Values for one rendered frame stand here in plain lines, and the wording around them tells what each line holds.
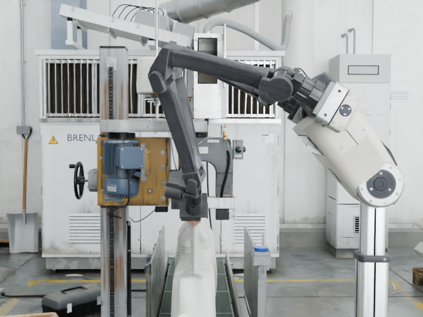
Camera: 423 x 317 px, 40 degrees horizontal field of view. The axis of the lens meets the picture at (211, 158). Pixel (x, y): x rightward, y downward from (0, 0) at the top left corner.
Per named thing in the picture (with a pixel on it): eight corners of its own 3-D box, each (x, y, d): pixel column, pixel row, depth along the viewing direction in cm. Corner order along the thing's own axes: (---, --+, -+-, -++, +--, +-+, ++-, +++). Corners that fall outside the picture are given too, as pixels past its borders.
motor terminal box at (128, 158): (144, 174, 241) (144, 146, 241) (120, 175, 237) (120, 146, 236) (137, 173, 249) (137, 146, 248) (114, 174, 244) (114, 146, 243)
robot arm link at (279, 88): (149, 43, 173) (161, 33, 181) (145, 84, 180) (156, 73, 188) (295, 80, 166) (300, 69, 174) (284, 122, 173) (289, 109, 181)
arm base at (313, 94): (331, 83, 176) (311, 117, 176) (308, 70, 176) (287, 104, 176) (337, 81, 167) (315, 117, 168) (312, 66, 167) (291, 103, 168)
